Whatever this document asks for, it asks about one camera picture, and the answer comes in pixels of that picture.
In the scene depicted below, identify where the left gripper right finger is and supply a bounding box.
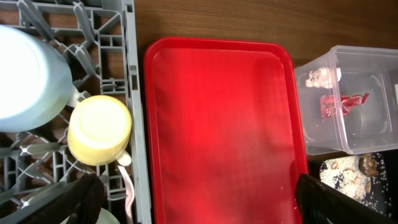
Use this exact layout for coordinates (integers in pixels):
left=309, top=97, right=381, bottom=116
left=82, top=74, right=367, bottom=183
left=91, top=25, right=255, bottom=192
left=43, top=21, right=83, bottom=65
left=295, top=174, right=395, bottom=224

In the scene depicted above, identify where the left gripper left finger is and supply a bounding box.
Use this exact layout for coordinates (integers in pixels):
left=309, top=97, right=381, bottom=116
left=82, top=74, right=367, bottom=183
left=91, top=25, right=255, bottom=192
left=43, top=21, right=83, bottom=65
left=1, top=174, right=104, bottom=224

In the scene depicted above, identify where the white plastic fork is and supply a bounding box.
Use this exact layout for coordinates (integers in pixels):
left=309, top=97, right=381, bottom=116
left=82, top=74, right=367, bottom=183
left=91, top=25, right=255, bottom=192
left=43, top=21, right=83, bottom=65
left=118, top=165, right=135, bottom=224

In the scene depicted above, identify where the yellow plastic cup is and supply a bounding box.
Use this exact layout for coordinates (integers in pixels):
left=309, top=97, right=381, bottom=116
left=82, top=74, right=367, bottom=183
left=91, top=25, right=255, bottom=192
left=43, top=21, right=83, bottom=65
left=67, top=95, right=133, bottom=167

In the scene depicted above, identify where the red snack wrapper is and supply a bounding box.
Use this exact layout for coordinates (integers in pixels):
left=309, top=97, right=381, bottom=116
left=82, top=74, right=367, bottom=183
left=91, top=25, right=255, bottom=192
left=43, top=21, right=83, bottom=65
left=320, top=93, right=369, bottom=119

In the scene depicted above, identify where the white tissue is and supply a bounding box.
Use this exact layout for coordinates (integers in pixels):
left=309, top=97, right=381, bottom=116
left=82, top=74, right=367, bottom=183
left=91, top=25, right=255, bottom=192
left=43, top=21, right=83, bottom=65
left=305, top=67, right=333, bottom=89

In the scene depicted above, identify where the light blue bowl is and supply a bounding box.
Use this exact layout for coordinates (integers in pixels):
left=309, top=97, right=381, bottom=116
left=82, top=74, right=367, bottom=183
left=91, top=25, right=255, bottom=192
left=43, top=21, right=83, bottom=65
left=1, top=26, right=73, bottom=133

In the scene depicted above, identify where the grey dishwasher rack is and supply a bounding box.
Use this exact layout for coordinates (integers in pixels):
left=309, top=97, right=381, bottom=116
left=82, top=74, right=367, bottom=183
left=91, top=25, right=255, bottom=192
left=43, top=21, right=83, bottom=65
left=1, top=0, right=152, bottom=224

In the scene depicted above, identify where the black tray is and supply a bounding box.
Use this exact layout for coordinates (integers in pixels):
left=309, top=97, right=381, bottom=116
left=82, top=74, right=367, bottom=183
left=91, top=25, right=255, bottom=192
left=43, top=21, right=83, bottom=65
left=308, top=150, right=397, bottom=221

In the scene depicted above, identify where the spilled rice and food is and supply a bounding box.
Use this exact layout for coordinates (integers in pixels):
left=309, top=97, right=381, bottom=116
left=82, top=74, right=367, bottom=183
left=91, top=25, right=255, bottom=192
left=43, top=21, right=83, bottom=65
left=320, top=152, right=393, bottom=218

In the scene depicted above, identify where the clear plastic bin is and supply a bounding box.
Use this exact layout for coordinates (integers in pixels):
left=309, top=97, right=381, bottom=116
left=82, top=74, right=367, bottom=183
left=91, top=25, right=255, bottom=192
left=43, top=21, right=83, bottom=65
left=294, top=45, right=397, bottom=155

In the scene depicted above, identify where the red plastic tray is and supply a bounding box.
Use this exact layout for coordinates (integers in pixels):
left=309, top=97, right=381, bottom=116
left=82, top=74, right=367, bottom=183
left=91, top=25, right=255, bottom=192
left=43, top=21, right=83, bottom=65
left=144, top=37, right=308, bottom=223

